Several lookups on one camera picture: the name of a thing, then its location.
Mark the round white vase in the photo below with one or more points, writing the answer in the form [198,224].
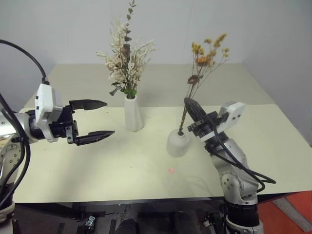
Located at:
[177,145]

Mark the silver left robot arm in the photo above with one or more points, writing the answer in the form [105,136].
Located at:
[9,122]

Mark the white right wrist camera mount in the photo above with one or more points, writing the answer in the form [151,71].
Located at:
[234,114]

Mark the yellow dried flower bouquet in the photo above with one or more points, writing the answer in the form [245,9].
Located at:
[206,59]

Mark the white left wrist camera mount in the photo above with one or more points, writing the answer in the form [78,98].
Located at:
[45,97]

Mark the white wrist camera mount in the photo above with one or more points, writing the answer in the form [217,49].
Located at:
[45,97]
[234,114]

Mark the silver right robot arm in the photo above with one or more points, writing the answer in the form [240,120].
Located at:
[234,151]

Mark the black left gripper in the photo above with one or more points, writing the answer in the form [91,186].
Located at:
[61,124]

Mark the small silver metal bracket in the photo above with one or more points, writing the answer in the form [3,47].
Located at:
[90,221]

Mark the tall white vase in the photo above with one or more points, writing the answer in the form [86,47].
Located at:
[133,117]

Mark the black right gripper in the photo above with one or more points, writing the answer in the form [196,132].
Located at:
[204,124]

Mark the dark rounded shape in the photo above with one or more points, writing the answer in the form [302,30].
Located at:
[125,226]

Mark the white dried flower bouquet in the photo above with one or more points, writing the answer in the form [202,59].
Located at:
[124,61]

